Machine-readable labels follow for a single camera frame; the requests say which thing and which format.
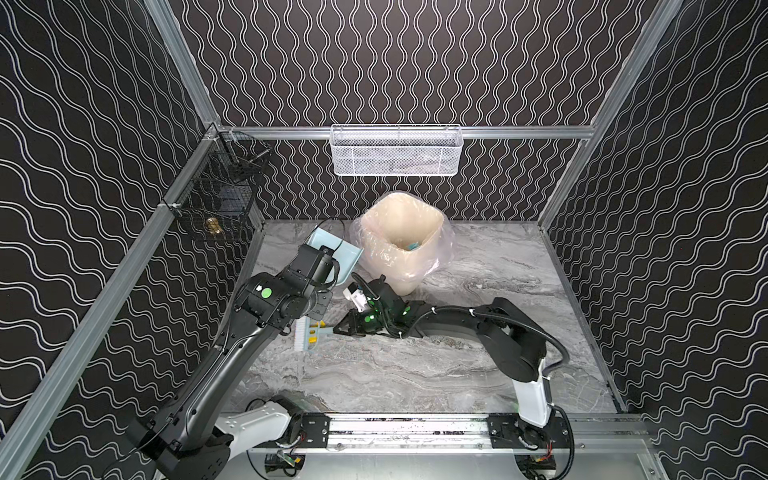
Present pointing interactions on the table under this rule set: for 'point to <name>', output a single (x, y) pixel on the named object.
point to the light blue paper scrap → (412, 245)
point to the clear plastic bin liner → (443, 257)
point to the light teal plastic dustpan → (347, 254)
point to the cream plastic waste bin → (400, 234)
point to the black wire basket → (215, 202)
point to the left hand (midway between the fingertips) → (316, 292)
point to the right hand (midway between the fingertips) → (335, 333)
